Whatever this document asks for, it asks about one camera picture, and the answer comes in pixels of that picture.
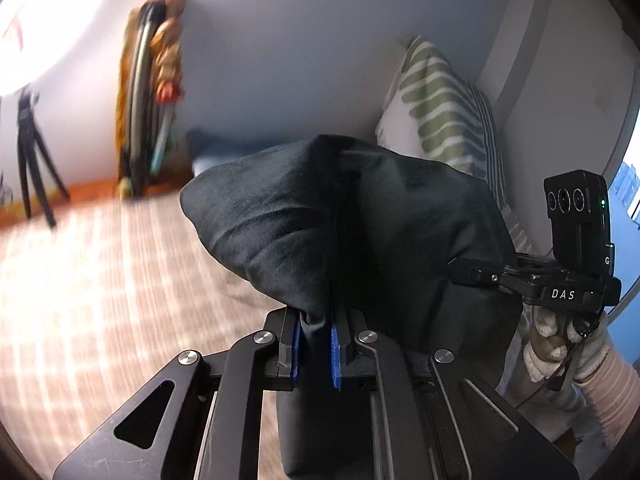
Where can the person's right hand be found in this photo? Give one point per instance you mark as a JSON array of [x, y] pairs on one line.
[[547, 347]]

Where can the person's right forearm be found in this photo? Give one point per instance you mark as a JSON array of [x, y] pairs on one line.
[[612, 400]]

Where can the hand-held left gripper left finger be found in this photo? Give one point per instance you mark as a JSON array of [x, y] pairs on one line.
[[295, 355]]

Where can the green striped white pillow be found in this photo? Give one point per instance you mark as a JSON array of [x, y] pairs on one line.
[[430, 105]]

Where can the checkered bed blanket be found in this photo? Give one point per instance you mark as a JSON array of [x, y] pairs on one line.
[[110, 300]]

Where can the black tripod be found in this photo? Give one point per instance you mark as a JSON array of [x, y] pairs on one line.
[[32, 160]]

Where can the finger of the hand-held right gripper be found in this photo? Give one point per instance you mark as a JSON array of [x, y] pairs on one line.
[[480, 272], [534, 258]]

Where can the grey striped pillow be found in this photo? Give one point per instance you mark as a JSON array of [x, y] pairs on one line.
[[492, 160]]

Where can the grey hoop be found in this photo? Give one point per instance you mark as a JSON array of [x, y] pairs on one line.
[[142, 85]]

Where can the black pants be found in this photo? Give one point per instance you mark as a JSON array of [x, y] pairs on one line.
[[360, 220]]

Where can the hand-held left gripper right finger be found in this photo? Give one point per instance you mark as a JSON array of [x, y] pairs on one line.
[[335, 355]]

